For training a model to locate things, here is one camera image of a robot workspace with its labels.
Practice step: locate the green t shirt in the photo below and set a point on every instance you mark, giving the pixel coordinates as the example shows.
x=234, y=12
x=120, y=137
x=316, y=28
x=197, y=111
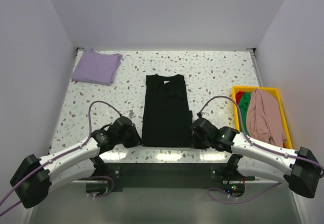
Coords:
x=244, y=106

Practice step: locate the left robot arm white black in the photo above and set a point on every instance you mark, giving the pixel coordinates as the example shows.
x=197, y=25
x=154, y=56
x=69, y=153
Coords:
x=36, y=177

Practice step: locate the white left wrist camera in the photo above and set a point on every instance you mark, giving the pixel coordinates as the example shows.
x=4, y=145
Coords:
x=129, y=114

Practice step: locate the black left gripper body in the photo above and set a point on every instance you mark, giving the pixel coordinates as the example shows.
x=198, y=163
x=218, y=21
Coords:
x=132, y=136

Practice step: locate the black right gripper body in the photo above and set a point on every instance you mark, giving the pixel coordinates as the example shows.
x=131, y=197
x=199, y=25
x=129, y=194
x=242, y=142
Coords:
x=198, y=138

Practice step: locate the red t shirt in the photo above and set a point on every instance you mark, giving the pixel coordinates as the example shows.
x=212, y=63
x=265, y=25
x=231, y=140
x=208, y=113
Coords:
x=239, y=95

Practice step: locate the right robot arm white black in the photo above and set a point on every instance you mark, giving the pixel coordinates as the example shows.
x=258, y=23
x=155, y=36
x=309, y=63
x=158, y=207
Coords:
x=299, y=169

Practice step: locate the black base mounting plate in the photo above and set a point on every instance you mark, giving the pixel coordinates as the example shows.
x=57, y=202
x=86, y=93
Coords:
x=117, y=176

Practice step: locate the yellow plastic bin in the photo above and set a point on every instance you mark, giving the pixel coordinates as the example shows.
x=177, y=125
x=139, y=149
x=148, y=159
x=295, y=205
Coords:
x=276, y=94

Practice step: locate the black t shirt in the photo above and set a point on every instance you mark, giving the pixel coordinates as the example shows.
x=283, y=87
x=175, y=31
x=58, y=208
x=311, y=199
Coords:
x=167, y=118

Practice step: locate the pink t shirt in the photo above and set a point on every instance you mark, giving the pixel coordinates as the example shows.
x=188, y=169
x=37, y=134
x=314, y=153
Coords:
x=263, y=119

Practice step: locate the folded purple t shirt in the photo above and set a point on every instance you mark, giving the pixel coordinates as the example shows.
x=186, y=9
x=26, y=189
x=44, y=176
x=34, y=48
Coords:
x=97, y=68

